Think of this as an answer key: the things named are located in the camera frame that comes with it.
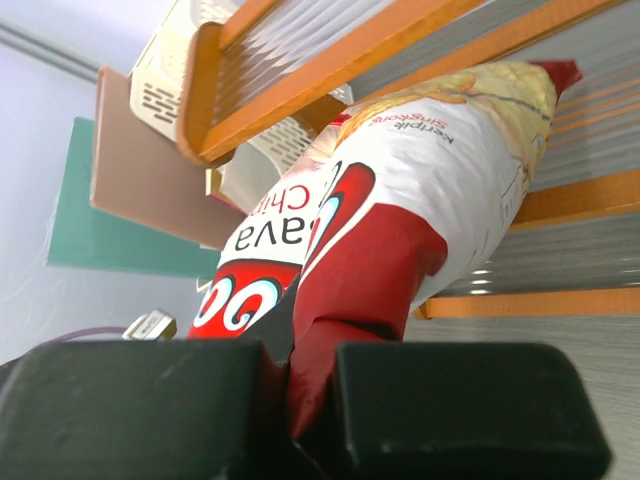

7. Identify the teal green folder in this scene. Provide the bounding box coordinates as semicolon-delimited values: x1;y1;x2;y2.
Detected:
47;117;220;278

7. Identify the brown flat board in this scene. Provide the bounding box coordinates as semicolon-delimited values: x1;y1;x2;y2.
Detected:
89;67;245;249

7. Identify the cream plastic file organizer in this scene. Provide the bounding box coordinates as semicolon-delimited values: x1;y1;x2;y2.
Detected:
128;0;354;214

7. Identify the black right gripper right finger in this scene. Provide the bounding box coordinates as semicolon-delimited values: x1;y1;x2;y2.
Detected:
299;342;612;480

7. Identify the red Chuba chips bag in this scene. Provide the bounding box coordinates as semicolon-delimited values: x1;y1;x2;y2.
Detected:
189;60;582;438

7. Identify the orange wooden shelf rack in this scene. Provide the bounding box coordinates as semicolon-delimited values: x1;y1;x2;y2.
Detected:
176;1;639;336

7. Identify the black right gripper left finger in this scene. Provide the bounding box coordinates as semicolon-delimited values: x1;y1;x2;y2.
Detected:
1;300;300;479

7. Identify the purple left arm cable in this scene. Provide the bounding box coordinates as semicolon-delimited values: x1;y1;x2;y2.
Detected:
47;325;129;344

